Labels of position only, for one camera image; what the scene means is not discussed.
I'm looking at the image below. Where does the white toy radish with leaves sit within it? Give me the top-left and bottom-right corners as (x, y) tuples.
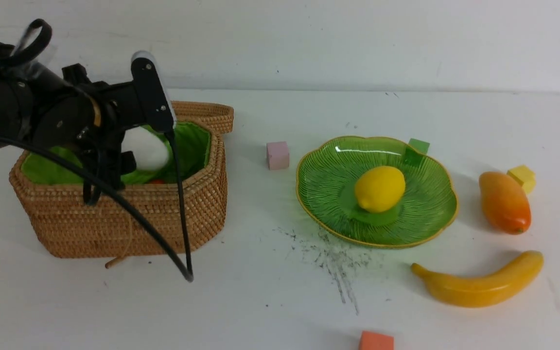
(122, 127), (170, 172)

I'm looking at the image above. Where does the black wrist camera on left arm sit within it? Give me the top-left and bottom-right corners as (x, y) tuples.
(131, 50), (177, 134)

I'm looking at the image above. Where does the yellow toy lemon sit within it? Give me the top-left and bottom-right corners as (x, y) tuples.
(354, 166), (406, 213)

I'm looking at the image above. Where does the woven wicker basket lid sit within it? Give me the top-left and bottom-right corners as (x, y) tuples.
(172, 101), (235, 134)

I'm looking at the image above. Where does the pink foam cube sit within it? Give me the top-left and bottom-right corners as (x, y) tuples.
(266, 141), (290, 171)

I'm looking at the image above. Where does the green foam cube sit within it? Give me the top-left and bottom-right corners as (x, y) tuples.
(408, 138), (430, 155)

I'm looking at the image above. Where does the green glass leaf plate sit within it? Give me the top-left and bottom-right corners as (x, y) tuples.
(296, 137), (459, 248)

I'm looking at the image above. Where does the woven wicker basket green lining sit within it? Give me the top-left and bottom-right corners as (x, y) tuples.
(9, 121), (228, 263)

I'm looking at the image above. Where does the yellow toy banana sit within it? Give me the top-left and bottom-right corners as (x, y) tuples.
(410, 250), (544, 308)

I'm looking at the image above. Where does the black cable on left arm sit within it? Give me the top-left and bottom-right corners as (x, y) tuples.
(0, 130), (195, 283)

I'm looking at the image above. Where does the yellow foam cube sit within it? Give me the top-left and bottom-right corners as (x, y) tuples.
(506, 164), (537, 194)

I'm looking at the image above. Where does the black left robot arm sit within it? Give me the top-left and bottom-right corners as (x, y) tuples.
(0, 43), (144, 205)

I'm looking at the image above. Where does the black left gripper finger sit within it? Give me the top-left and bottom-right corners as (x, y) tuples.
(82, 144), (137, 191)

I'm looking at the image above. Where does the orange foam cube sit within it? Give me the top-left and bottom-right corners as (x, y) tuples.
(358, 331), (395, 350)

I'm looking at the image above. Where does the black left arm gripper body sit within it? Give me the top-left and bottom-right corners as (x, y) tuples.
(33, 64), (140, 149)

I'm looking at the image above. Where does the orange toy mango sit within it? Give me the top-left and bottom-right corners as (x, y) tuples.
(479, 171), (532, 235)

